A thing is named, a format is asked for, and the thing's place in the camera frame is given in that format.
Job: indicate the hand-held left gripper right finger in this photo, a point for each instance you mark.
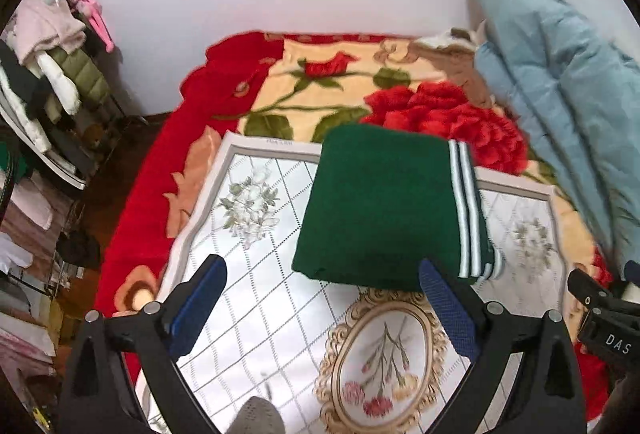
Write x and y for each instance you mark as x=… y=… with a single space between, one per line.
x=450 y=309

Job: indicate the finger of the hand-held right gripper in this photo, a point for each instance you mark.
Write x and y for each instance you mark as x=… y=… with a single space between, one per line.
x=587 y=289

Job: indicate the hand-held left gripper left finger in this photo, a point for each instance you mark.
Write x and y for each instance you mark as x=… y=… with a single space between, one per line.
x=200 y=309

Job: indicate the green knit jacket white lining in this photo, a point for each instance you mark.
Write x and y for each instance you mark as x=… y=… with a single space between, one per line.
x=380 y=199

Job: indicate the white clothes rack shelf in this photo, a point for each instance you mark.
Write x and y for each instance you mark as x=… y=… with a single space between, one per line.
x=60 y=164

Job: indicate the pale pink clothes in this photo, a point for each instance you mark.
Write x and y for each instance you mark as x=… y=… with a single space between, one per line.
x=45 y=24

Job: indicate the white floral printed mat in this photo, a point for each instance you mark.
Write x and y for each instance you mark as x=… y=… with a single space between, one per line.
x=260 y=264

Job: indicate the red floral plush blanket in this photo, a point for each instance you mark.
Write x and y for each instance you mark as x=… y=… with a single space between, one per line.
x=440 y=114

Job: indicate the light blue duvet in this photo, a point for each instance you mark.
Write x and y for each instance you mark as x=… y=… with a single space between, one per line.
x=560 y=79

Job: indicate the black curved bar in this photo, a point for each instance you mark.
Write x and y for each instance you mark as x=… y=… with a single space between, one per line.
x=5 y=194

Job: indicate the green cloth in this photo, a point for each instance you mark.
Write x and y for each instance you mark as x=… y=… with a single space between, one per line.
x=12 y=162

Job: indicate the olive puffer jacket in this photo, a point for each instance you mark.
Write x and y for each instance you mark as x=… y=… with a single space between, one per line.
x=87 y=77

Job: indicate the large white puffer jacket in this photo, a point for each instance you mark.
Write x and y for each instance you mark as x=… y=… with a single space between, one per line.
x=25 y=114

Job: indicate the small white puffer jacket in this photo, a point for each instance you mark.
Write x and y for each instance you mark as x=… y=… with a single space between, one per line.
x=60 y=79

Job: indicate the bright pink garment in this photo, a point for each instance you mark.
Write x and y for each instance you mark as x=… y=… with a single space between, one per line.
x=97 y=22

